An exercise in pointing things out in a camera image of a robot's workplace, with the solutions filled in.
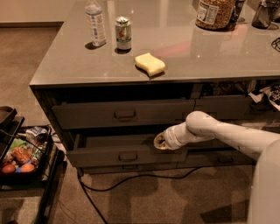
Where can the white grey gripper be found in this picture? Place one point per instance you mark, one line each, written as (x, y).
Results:
(173, 138)

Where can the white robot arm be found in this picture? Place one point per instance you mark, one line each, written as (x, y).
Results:
(263, 146)

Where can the grey drawer counter cabinet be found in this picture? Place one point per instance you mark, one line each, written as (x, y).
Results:
(198, 63)

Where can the yellow sponge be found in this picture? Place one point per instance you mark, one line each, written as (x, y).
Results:
(150, 64)

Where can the black white crumpled bag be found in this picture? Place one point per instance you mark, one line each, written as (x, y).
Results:
(272, 92)

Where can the green white soda can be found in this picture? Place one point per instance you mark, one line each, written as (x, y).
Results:
(123, 33)

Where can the black shelf cart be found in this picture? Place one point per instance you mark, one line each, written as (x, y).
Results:
(31, 202)

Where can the black snack basket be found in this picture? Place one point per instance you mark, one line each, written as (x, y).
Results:
(25, 154)

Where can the large jar of nuts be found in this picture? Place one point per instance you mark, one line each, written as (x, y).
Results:
(214, 14)

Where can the clear plastic water bottle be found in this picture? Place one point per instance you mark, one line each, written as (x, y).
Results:
(96, 23)

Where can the dark cup behind jar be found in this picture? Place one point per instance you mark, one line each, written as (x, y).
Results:
(237, 10)

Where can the dark tray on cart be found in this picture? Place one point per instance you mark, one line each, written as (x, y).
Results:
(7, 114)

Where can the dark glass container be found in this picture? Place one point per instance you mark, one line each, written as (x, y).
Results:
(268, 11)

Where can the black wire object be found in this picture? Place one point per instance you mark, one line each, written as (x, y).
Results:
(276, 44)

